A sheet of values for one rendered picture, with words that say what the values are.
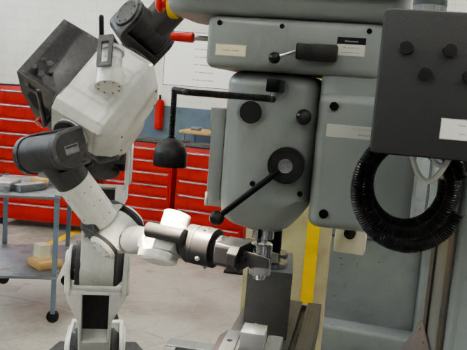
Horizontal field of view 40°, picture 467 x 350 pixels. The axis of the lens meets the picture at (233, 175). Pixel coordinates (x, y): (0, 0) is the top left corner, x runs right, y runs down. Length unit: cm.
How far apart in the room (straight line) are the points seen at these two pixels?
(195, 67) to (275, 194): 949
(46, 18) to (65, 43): 1005
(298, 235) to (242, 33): 200
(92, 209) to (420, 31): 98
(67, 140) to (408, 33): 89
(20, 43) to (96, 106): 1037
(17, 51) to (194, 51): 323
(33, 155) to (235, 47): 61
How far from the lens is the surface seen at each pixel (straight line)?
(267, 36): 122
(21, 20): 1198
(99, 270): 200
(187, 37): 147
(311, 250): 314
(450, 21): 96
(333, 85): 121
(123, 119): 163
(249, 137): 125
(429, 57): 96
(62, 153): 155
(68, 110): 162
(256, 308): 173
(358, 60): 120
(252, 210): 128
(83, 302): 211
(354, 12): 120
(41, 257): 448
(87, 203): 163
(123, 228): 167
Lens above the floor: 159
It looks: 8 degrees down
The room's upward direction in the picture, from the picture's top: 4 degrees clockwise
